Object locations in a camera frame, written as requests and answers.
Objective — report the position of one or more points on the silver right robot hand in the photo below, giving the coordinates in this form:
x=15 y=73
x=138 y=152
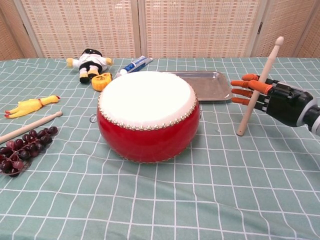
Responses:
x=282 y=105

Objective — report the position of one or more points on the wooden drumstick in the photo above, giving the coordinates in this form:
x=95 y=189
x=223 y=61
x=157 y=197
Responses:
x=271 y=60
x=37 y=122

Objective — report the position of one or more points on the rectangular metal tray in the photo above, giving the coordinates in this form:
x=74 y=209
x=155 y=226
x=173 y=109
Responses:
x=212 y=85

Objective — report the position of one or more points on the red and white drum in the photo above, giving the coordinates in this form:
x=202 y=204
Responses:
x=147 y=100

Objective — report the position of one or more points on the woven folding screen panel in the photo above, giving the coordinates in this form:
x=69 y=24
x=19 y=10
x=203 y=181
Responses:
x=200 y=27
x=311 y=42
x=10 y=37
x=287 y=20
x=82 y=27

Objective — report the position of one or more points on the green checked tablecloth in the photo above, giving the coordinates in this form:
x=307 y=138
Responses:
x=225 y=175

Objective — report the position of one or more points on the blue white toothpaste tube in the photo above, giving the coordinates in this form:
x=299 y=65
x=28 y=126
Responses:
x=135 y=65

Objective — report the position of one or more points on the yellow tape measure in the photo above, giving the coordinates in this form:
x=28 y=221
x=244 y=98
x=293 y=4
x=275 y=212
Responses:
x=100 y=81

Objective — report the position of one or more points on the black white plush doll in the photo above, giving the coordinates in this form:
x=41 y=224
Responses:
x=90 y=62

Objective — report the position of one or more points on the yellow rubber chicken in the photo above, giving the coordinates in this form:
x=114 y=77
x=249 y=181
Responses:
x=27 y=106

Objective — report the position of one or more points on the dark red grape bunch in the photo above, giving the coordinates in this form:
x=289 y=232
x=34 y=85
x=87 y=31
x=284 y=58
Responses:
x=25 y=147

